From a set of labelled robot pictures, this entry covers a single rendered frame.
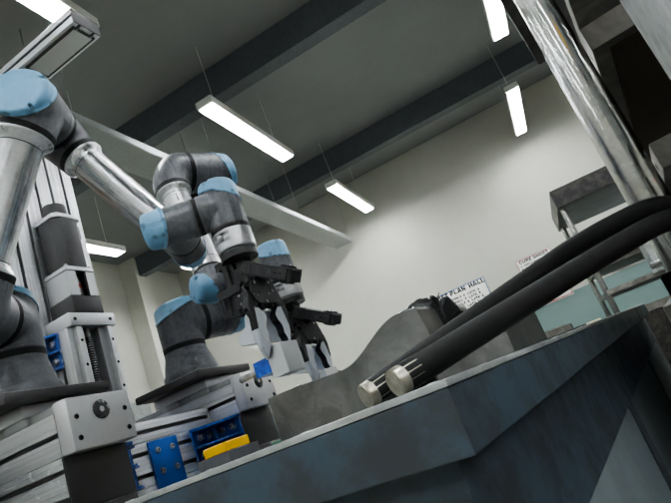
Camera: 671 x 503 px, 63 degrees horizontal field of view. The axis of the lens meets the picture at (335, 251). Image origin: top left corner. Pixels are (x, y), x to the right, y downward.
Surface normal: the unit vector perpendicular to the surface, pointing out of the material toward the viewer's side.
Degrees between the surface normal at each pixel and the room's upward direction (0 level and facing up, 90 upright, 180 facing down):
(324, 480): 90
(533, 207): 90
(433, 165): 90
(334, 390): 90
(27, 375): 73
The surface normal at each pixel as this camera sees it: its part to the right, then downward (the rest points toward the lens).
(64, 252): 0.28, -0.38
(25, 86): 0.07, -0.44
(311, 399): -0.53, -0.06
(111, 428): 0.83, -0.43
